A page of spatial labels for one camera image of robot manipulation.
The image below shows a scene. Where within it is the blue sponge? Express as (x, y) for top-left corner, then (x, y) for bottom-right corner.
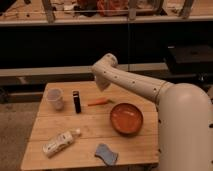
(94, 143), (118, 166)

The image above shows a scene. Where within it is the white plastic bottle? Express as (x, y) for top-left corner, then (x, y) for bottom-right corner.
(42, 129), (81, 158)

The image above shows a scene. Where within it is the wooden table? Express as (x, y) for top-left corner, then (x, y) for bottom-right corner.
(21, 81), (158, 171)

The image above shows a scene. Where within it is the long metal shelf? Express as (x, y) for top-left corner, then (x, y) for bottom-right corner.
(0, 0), (213, 26)

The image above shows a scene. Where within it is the black standing eraser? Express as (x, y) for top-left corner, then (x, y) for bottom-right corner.
(73, 91), (81, 113)

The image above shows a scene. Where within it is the orange round plate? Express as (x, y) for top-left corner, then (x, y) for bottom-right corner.
(110, 103), (143, 135)

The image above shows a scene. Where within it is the orange carrot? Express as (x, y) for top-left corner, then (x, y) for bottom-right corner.
(87, 98), (113, 106)

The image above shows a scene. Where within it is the black box on right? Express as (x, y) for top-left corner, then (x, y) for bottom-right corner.
(165, 45), (213, 74)

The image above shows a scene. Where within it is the orange clutter on shelf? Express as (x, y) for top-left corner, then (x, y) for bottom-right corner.
(97, 0), (128, 16)

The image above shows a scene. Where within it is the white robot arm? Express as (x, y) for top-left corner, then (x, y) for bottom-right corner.
(91, 53), (213, 171)

